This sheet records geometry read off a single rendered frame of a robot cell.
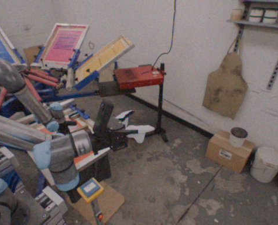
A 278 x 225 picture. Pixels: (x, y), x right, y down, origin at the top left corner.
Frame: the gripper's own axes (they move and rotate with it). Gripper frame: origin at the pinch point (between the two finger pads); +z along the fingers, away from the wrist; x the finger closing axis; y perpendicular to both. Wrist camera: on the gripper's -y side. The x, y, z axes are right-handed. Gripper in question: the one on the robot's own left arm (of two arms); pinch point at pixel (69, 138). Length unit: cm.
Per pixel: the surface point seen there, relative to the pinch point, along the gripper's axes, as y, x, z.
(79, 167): 9.9, 32.0, 0.7
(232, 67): -194, 51, -17
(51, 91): -25, -88, -2
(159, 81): -129, -11, -2
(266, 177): -164, 135, 94
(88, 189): 15, 51, 3
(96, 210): 15, 52, 29
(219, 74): -193, 37, -5
